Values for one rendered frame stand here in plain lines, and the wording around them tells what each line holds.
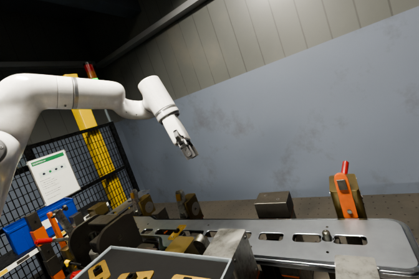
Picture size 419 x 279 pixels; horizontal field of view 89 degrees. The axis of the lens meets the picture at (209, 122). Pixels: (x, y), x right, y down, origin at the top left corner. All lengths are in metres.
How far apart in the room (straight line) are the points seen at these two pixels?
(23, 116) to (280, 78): 1.98
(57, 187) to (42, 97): 1.16
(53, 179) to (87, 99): 1.14
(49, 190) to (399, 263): 1.69
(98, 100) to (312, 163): 2.09
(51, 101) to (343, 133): 2.15
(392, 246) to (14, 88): 0.94
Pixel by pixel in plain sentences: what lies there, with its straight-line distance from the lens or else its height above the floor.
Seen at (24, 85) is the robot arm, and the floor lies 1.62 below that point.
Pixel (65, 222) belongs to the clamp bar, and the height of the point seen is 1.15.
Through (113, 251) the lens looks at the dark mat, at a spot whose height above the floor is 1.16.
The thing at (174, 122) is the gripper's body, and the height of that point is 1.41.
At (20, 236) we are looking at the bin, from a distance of 1.55.
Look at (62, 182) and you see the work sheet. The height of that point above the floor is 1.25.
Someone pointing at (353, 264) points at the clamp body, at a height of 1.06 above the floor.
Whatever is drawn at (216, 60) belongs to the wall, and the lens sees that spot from 2.47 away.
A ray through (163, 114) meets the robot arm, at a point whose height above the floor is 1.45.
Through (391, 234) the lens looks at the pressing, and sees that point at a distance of 0.73.
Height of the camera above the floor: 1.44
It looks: 5 degrees down
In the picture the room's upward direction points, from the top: 19 degrees counter-clockwise
